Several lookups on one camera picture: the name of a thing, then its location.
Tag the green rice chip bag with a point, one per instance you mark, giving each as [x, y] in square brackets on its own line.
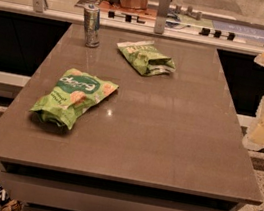
[73, 94]

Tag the crumpled green snack bag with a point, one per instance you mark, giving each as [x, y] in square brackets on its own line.
[146, 59]

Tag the silver drink can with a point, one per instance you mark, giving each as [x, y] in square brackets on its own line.
[91, 25]

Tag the grey table drawer base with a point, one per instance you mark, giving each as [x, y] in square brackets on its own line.
[114, 204]

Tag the middle metal glass bracket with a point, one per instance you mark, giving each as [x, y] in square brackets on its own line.
[160, 21]

